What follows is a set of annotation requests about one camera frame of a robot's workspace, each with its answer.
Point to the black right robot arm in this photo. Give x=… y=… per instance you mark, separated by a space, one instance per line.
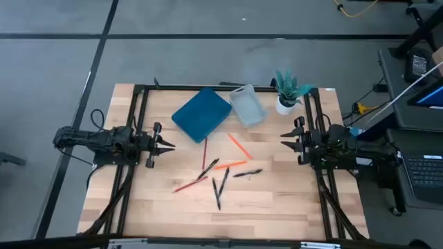
x=367 y=152

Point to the dark red pencil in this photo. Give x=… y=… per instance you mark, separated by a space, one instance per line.
x=205 y=153

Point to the green succulent plant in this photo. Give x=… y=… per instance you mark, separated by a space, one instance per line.
x=287 y=88

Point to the black desk leg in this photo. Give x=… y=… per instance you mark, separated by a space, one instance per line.
x=418 y=32

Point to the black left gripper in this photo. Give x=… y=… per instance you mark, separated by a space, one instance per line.
x=152 y=145

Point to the grey plastic bin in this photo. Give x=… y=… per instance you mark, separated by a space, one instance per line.
x=249 y=107

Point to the yellow power plug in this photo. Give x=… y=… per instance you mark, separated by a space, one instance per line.
x=360 y=108

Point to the grey side desk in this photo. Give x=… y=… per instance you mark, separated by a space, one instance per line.
x=398 y=86

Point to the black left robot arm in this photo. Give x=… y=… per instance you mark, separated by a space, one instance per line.
x=86 y=138

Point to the tablet with blue screen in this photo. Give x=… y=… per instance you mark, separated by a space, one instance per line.
x=431 y=97

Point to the black chair base leg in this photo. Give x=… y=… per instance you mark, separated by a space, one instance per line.
x=12 y=159

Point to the orange pencil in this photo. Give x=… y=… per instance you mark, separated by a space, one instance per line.
x=230 y=165
x=239 y=146

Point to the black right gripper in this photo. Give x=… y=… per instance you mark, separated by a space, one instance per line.
x=311 y=145

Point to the black laptop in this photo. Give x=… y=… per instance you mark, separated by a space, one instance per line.
x=425 y=176

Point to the black aluminium table frame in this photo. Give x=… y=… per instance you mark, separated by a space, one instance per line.
x=173 y=88

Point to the white plant pot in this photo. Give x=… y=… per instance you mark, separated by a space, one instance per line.
x=284 y=109

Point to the black rig crossbar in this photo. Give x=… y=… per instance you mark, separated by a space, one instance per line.
x=69 y=241

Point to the blue plastic tray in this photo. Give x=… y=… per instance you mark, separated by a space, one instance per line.
x=202 y=114

